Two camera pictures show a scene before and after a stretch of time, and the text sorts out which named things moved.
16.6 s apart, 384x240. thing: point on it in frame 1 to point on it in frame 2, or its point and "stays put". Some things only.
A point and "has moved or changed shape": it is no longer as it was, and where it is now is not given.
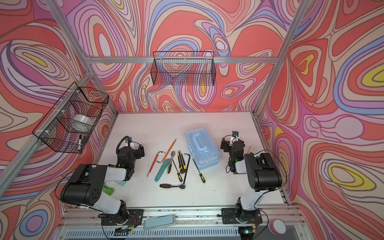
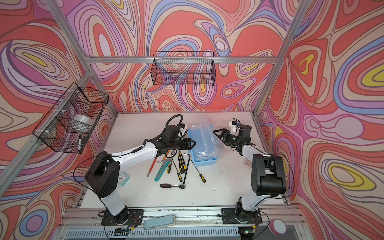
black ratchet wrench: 168,186 stays put
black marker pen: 79,143 stays put
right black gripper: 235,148 to 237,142
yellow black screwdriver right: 201,175 stays put
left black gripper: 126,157 to 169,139
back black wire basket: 183,68 stays put
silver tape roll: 83,118 stays put
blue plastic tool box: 205,151 has moved or changed shape
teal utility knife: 165,164 stays put
